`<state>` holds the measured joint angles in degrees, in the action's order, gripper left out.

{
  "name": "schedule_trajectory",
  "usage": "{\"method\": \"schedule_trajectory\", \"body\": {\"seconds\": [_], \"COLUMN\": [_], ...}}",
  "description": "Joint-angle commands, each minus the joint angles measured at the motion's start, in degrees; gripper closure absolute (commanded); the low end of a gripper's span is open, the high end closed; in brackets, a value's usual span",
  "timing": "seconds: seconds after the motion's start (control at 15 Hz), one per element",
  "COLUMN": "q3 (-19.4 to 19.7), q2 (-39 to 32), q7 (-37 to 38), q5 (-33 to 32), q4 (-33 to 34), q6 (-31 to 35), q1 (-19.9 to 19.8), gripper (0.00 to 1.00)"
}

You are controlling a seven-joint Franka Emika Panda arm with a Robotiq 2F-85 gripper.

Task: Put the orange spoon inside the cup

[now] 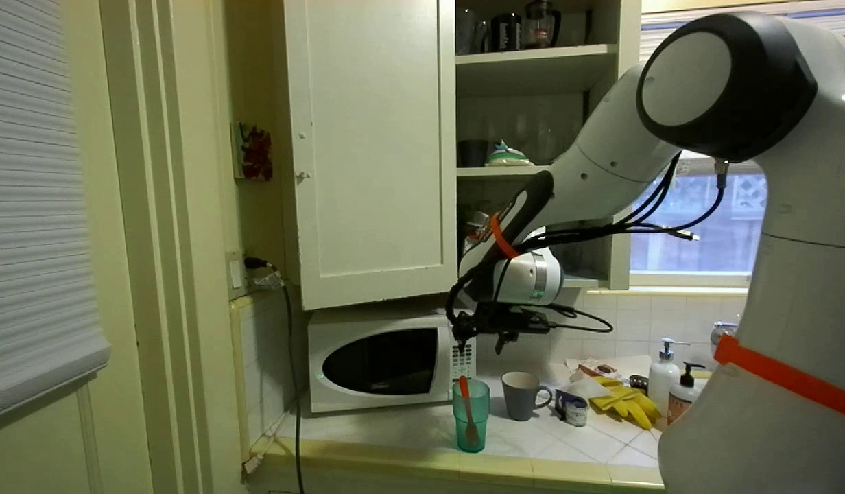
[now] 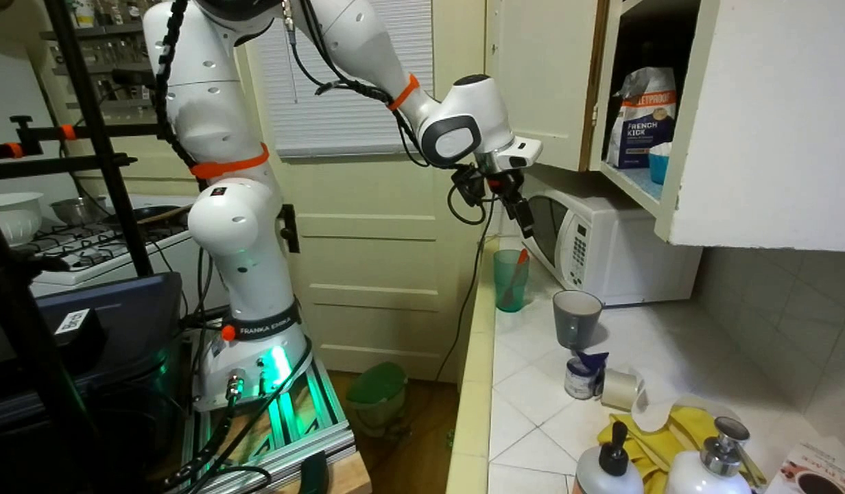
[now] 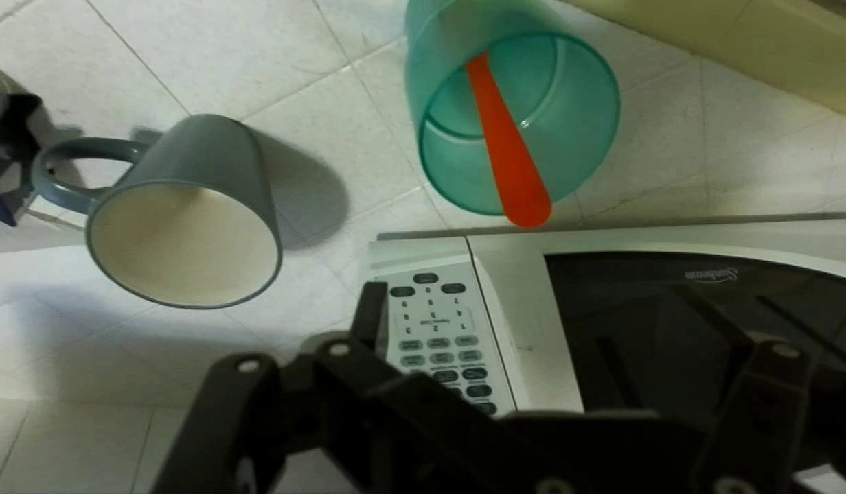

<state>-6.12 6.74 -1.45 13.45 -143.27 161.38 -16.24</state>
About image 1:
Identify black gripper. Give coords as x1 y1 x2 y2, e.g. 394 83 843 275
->
451 299 537 382

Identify orange spoon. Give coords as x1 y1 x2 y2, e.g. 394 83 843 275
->
452 373 486 447

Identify teal plastic cup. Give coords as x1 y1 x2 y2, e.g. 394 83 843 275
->
451 375 490 455

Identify gray ceramic mug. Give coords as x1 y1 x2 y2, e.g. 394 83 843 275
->
499 369 555 422

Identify white microwave oven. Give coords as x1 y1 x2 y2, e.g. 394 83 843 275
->
304 305 481 417

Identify yellow cloth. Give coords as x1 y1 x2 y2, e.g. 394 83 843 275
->
587 373 665 434

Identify white pump soap bottle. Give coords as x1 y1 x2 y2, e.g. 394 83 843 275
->
647 334 687 408

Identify green white dish stack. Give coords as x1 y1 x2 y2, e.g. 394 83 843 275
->
486 141 537 171

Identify black pump soap bottle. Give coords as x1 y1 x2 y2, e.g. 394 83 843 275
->
665 360 706 429

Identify white cabinet door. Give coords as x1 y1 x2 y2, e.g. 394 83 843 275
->
282 0 462 312

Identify chrome sink faucet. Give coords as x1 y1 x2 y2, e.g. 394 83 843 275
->
707 319 740 351

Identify dark glass jar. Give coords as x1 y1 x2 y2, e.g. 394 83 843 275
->
489 10 523 52
456 6 486 54

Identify dark glass pitcher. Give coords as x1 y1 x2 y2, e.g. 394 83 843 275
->
518 0 562 50

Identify cream room door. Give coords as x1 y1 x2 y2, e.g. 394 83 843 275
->
0 0 160 494

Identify white door blind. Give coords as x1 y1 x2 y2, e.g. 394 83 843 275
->
0 0 112 429

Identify black power cord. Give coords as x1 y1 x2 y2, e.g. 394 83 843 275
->
281 284 311 494

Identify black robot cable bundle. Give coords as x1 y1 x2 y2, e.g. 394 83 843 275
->
445 149 733 354

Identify wall outlet with plug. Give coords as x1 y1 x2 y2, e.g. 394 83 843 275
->
228 253 286 301

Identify red wall decoration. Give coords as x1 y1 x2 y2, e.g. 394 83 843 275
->
237 122 277 185

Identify white wall cabinet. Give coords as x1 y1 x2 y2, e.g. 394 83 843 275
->
223 0 646 296

